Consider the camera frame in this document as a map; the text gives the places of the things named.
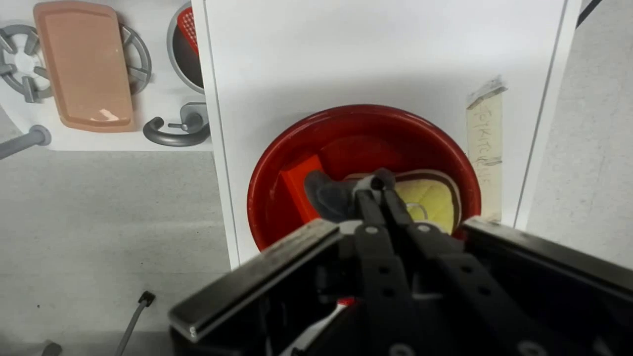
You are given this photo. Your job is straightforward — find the black cable tie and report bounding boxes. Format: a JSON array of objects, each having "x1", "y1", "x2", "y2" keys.
[{"x1": 113, "y1": 288, "x2": 159, "y2": 356}]

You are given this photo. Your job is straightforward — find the gray toy stove burner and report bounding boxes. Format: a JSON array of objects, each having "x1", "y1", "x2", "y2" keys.
[
  {"x1": 117, "y1": 21, "x2": 157, "y2": 94},
  {"x1": 0, "y1": 21, "x2": 56, "y2": 104}
]

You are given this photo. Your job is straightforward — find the orange mesh strainer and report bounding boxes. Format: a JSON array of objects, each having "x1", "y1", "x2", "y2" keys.
[{"x1": 177, "y1": 3, "x2": 202, "y2": 63}]

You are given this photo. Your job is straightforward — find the clear tape strip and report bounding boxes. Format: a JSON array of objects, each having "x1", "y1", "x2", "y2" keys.
[{"x1": 463, "y1": 73, "x2": 509, "y2": 223}]

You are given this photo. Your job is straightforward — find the orange toy block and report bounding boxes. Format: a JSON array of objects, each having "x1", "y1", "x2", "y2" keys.
[{"x1": 277, "y1": 152, "x2": 329, "y2": 227}]

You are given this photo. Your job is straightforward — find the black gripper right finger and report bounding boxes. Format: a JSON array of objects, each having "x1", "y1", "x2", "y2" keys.
[{"x1": 370, "y1": 168, "x2": 584, "y2": 356}]

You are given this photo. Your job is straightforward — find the gray plush doll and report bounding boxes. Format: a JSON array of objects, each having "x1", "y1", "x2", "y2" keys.
[{"x1": 303, "y1": 168, "x2": 372, "y2": 223}]

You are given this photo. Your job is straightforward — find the red plastic bowl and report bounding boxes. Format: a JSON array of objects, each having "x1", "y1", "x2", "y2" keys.
[{"x1": 246, "y1": 102, "x2": 485, "y2": 255}]

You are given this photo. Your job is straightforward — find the pink plastic tray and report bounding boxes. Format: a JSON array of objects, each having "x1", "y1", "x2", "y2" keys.
[{"x1": 32, "y1": 0, "x2": 141, "y2": 134}]

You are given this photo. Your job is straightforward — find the gray toy knob handle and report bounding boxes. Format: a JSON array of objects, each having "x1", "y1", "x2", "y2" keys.
[{"x1": 0, "y1": 122, "x2": 54, "y2": 162}]

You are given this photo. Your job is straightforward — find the gray toy faucet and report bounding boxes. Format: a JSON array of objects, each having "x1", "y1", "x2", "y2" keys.
[{"x1": 141, "y1": 100, "x2": 212, "y2": 148}]

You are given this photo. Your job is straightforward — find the round gray toy sink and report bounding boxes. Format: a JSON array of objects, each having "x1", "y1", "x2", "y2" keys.
[{"x1": 165, "y1": 1, "x2": 208, "y2": 94}]

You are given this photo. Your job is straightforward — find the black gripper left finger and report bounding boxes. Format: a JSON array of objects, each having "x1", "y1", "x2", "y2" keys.
[{"x1": 353, "y1": 173, "x2": 459, "y2": 356}]

